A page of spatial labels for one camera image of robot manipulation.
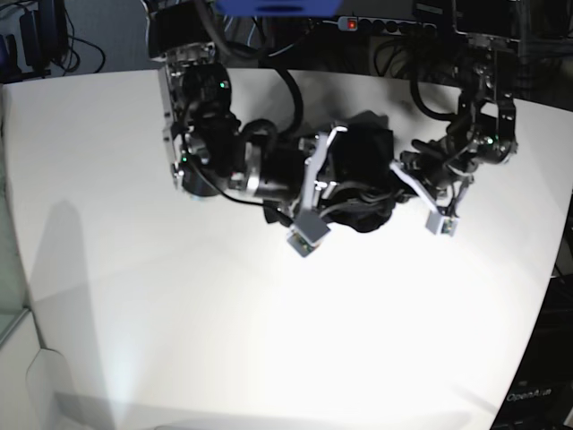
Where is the black power adapter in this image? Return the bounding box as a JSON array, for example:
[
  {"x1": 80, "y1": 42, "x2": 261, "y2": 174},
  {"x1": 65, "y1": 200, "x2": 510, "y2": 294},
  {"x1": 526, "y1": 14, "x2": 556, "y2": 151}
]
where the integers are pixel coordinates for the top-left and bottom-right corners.
[{"x1": 19, "y1": 0, "x2": 68, "y2": 71}]

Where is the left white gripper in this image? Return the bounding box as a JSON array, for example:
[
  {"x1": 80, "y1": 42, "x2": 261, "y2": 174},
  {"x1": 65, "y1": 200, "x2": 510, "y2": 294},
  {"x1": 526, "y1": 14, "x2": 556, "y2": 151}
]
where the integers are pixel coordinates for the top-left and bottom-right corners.
[{"x1": 389, "y1": 160, "x2": 474, "y2": 237}]

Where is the dark navy long-sleeve shirt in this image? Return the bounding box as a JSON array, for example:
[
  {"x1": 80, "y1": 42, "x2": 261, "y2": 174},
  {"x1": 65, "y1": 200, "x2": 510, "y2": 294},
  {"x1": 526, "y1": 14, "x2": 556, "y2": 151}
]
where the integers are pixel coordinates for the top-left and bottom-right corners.
[{"x1": 251, "y1": 111, "x2": 415, "y2": 233}]

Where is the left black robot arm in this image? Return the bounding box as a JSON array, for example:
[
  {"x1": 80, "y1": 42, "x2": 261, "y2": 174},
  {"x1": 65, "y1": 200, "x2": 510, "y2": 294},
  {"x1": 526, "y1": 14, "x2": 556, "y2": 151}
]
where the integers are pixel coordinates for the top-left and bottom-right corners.
[{"x1": 390, "y1": 1, "x2": 524, "y2": 236}]

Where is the white power strip red switch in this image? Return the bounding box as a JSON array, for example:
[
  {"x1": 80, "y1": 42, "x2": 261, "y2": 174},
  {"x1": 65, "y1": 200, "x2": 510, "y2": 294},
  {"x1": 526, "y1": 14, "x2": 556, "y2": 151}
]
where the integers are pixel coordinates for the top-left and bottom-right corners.
[{"x1": 333, "y1": 15, "x2": 438, "y2": 37}]

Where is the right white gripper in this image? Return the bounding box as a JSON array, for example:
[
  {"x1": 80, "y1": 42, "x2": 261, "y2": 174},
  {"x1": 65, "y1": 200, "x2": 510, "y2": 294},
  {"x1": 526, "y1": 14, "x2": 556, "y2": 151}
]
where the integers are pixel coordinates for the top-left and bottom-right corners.
[{"x1": 287, "y1": 125, "x2": 348, "y2": 257}]

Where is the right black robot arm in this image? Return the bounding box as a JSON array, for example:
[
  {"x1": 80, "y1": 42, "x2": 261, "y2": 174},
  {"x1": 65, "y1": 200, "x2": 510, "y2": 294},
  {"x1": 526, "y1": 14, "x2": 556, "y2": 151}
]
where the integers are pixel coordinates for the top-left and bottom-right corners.
[{"x1": 143, "y1": 1, "x2": 349, "y2": 256}]

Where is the black OpenArm control box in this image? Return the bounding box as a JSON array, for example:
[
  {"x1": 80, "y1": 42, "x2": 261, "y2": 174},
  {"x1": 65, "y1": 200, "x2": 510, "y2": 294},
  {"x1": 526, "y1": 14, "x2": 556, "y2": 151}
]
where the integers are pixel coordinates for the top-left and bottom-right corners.
[{"x1": 492, "y1": 275, "x2": 572, "y2": 429}]

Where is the blue plastic box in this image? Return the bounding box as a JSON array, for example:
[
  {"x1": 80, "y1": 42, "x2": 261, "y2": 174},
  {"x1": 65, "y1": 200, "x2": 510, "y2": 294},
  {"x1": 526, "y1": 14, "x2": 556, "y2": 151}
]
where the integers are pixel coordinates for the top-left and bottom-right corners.
[{"x1": 216, "y1": 0, "x2": 342, "y2": 17}]

